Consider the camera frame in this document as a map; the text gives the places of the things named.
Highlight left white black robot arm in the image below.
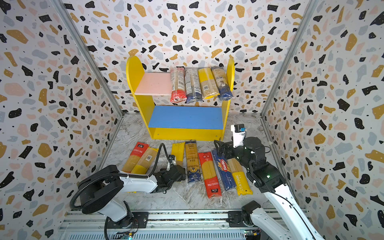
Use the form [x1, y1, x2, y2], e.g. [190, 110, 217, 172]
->
[70, 165, 186, 223]

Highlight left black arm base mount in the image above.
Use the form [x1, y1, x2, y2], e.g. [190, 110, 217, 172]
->
[106, 212, 149, 231]

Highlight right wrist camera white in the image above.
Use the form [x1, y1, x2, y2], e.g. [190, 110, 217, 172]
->
[231, 124, 247, 148]

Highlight left black corrugated cable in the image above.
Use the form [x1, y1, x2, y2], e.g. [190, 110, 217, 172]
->
[69, 142, 173, 240]

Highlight yellow Statime spaghetti bag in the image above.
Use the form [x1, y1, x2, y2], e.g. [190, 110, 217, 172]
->
[227, 158, 253, 196]

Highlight yellow shelf pink blue boards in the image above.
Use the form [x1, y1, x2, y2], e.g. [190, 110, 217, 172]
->
[126, 56, 231, 141]

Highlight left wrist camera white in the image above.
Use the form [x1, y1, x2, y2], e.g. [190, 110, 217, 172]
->
[168, 155, 176, 168]

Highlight white label spaghetti bag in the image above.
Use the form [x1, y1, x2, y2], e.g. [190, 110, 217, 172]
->
[185, 68, 203, 104]

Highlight red ends clear spaghetti bag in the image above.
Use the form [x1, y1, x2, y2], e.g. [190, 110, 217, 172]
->
[171, 67, 187, 103]

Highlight red top spaghetti bag far-left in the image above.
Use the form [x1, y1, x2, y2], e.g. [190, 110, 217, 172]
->
[122, 142, 149, 173]

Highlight dark blue spaghetti bag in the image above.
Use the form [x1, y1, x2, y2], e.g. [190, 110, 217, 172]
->
[185, 140, 201, 183]

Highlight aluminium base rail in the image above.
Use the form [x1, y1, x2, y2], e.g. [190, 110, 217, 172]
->
[56, 208, 319, 240]

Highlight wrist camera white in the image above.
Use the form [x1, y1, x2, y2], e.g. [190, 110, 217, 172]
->
[168, 155, 176, 168]
[231, 124, 247, 148]

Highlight yellow top spaghetti bag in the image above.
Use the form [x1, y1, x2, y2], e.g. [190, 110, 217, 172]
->
[198, 68, 219, 99]
[171, 142, 185, 167]

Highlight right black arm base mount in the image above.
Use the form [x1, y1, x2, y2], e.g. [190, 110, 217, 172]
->
[226, 208, 269, 228]

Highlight yellow navy spaghetti bag figure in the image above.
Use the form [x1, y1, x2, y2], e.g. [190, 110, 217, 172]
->
[211, 66, 234, 101]

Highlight blue Barilla spaghetti box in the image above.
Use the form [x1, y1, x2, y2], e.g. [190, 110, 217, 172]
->
[211, 149, 236, 191]

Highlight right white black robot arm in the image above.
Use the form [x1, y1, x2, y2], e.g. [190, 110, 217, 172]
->
[214, 137, 323, 240]

